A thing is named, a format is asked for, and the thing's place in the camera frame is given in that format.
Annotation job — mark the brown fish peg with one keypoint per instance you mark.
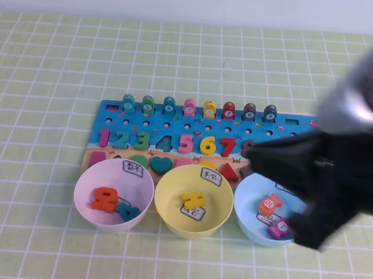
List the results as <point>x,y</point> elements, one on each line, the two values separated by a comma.
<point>249,114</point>

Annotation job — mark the green number three piece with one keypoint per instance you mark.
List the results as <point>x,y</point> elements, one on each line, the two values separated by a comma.
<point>144,141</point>

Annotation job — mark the magenta shape block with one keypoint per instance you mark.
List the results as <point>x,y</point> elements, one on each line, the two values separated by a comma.
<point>98,158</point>

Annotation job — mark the green fish peg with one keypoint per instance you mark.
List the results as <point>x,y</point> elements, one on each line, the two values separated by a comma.
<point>148,105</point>

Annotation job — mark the purple fish piece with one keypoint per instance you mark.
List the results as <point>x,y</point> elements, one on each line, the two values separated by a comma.
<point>277,229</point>

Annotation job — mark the dark teal fish peg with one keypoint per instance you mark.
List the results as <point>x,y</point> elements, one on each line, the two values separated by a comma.
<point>169,107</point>

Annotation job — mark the green checkered tablecloth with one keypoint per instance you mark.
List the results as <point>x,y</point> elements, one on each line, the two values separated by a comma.
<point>49,68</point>

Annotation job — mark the yellow fish peg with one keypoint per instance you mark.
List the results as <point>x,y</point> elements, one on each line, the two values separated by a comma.
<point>209,110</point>

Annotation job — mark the teal heart shape block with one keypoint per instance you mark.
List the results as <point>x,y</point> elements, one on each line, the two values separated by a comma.
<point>160,165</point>

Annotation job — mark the green round shape block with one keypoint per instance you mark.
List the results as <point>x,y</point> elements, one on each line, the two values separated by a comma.
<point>139,159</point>

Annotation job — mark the slate fish peg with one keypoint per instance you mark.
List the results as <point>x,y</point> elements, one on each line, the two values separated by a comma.
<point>270,115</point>

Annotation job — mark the pink number five piece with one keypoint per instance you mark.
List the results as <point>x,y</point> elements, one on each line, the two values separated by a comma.
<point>186,144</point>

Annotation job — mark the yellow plastic bowl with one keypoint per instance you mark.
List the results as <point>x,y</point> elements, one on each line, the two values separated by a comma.
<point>176,184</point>

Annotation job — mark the brown number eight piece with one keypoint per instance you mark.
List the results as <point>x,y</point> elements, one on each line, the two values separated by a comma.
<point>246,145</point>

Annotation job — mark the light teal fish peg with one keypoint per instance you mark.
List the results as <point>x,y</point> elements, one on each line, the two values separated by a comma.
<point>128,103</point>

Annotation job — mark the red number seven piece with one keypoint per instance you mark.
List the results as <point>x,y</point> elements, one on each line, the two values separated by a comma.
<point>227,148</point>

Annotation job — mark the red fish peg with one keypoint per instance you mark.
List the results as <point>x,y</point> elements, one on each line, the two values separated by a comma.
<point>229,112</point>

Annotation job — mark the pink shape block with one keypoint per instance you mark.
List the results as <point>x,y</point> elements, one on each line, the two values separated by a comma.
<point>183,162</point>

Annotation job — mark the pink fish peg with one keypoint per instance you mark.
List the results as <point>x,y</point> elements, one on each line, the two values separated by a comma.
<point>190,108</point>

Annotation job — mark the yellow number six piece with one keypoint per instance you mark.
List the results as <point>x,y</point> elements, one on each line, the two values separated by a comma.
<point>206,149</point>

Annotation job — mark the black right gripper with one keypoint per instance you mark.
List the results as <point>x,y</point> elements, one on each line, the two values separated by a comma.
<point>357,170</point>

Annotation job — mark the teal number two piece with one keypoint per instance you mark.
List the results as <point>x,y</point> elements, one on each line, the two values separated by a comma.
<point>122,144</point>

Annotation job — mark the magenta number one piece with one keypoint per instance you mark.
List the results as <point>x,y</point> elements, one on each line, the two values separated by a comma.
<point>105,137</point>

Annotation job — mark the yellow not-equal sign piece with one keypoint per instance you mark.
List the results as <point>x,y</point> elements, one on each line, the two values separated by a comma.
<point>192,199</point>

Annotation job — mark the brown star shape block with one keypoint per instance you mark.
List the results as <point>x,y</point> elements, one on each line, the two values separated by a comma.
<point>244,171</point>

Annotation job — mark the blue number puzzle board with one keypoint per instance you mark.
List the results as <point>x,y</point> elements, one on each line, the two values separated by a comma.
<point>240,122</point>

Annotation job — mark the teal number four piece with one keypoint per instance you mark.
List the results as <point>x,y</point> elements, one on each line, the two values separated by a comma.
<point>127,213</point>

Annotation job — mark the light blue plastic bowl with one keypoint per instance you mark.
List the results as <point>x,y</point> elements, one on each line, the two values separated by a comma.
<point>249,200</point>

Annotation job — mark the red triangle shape block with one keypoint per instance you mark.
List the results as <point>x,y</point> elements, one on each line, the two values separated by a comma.
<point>228,173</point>

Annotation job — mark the orange number ten piece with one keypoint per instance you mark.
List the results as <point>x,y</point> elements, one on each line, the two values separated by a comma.
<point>103,197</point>

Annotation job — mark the yellow shape block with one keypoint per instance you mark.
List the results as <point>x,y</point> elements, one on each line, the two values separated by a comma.
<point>206,163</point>

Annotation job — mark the pink plastic bowl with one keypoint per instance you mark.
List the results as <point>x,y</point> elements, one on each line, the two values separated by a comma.
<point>130,187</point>

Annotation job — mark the orange fish piece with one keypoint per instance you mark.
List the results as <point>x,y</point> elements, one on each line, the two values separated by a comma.
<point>268,204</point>

